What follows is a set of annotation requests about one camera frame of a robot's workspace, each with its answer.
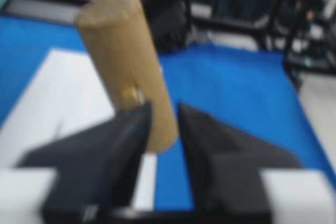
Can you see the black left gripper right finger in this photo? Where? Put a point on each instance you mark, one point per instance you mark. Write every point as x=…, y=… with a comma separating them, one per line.
x=223, y=164

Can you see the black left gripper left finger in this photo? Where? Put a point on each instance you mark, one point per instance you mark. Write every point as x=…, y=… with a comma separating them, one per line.
x=97, y=167

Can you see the wooden mallet hammer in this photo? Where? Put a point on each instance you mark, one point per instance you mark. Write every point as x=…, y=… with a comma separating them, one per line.
x=117, y=37

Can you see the blue table cloth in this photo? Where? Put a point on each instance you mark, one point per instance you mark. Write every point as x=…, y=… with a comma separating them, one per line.
x=246, y=89

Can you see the large white foam board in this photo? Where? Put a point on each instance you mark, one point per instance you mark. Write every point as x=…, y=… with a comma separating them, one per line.
x=65, y=96

